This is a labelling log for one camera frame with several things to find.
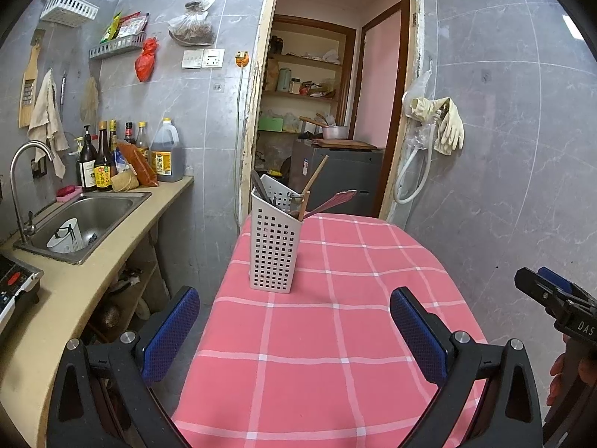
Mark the white perforated utensil holder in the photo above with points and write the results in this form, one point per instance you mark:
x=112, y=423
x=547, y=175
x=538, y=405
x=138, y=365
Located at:
x=273, y=252

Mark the black wall socket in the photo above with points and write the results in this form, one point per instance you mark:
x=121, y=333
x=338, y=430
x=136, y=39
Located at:
x=39, y=168

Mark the steel faucet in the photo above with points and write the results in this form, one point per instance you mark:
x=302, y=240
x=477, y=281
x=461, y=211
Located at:
x=17, y=205

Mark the blue white packet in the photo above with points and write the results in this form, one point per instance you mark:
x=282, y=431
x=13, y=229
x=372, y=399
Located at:
x=122, y=161

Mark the black induction cooker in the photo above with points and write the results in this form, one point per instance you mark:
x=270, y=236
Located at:
x=14, y=284

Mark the clear bag of dried goods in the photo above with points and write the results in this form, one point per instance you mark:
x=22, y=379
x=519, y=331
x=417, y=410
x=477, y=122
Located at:
x=191, y=30

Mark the beige packet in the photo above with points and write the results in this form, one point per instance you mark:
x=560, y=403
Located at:
x=123, y=181

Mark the hanging loofah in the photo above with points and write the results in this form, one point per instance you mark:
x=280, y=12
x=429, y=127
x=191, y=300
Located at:
x=89, y=100

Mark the wooden cutting board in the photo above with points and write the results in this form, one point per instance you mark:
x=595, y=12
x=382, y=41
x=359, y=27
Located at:
x=345, y=143

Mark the wooden chopstick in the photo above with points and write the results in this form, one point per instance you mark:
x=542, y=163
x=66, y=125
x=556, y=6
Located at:
x=305, y=205
x=318, y=171

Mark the aluminium pot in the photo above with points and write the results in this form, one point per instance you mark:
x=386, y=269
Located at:
x=335, y=131

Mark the white wall basket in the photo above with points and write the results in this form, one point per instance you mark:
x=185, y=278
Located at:
x=70, y=7

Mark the white cup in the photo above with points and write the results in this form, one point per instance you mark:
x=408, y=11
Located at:
x=65, y=240

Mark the person's right hand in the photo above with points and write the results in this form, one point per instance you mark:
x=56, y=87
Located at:
x=557, y=378

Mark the red snack packet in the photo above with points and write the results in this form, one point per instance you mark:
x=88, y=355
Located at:
x=133, y=23

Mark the orange plug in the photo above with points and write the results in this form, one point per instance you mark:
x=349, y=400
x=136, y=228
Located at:
x=241, y=58

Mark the white wall switch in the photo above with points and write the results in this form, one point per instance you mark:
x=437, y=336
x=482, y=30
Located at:
x=192, y=59

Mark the beige hanging towel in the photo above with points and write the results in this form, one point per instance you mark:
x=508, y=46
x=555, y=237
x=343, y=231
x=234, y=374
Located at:
x=46, y=121

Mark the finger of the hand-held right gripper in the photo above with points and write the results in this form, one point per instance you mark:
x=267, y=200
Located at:
x=552, y=277
x=536, y=287

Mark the red plastic bag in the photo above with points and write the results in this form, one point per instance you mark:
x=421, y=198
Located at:
x=145, y=60

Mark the pink sponge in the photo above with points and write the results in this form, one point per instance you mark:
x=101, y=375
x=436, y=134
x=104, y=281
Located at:
x=70, y=192

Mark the grey cabinet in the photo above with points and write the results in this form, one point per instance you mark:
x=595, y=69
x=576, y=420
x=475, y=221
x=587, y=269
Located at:
x=340, y=172

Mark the wooden shelf unit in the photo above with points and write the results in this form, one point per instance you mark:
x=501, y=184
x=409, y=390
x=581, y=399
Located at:
x=298, y=96

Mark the green box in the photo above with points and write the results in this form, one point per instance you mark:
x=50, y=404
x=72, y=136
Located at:
x=270, y=123

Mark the pink checked tablecloth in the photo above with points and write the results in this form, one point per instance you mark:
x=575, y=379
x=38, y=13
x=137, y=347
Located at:
x=326, y=336

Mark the mint green jar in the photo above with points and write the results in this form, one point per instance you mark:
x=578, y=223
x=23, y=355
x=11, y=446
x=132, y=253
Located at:
x=283, y=79

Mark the wooden grater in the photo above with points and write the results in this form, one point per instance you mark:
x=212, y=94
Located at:
x=29, y=88

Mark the yellow-green snack packet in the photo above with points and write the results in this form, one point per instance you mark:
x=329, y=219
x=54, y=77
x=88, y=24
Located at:
x=111, y=28

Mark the dark bottle yellow label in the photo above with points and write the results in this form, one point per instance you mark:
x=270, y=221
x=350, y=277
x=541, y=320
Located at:
x=103, y=168

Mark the cream door frame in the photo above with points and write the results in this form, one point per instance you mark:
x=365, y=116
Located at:
x=247, y=158

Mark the hanging steel tool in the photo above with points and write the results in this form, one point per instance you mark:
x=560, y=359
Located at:
x=64, y=86

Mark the cream rubber glove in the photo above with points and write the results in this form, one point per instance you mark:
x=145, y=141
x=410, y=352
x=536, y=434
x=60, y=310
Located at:
x=452, y=126
x=422, y=107

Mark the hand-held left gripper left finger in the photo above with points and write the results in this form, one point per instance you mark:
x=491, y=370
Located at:
x=172, y=331

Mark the clear hanging plastic bag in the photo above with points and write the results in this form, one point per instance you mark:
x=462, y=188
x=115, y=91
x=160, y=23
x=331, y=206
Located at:
x=422, y=135

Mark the beige kitchen counter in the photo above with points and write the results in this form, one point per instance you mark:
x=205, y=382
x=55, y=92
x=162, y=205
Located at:
x=70, y=298

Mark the white wall socket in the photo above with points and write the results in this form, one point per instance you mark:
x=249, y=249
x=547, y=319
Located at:
x=213, y=58

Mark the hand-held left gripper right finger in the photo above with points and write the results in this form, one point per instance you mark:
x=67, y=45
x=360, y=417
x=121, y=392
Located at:
x=417, y=331

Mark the yellow-capped sauce bottle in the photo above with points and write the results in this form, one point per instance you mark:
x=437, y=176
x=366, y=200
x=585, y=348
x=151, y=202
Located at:
x=142, y=142
x=113, y=135

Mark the grey wall rack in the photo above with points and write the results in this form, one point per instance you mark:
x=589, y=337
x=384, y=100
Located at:
x=116, y=46

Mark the orange-brown packet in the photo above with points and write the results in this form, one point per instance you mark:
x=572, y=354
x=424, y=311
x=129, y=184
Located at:
x=137, y=163

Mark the stainless steel sink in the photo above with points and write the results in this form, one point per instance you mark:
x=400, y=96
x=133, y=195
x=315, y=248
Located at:
x=93, y=214

